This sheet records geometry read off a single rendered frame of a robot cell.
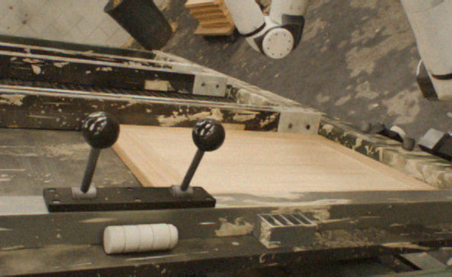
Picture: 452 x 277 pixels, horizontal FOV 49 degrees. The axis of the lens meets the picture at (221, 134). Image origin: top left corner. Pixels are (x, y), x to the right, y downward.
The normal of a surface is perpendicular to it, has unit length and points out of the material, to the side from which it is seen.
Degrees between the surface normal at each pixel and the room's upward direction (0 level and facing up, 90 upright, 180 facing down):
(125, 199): 51
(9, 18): 90
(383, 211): 90
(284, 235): 89
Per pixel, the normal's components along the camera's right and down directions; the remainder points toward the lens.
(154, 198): 0.16, -0.96
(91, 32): 0.54, 0.15
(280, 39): 0.17, 0.50
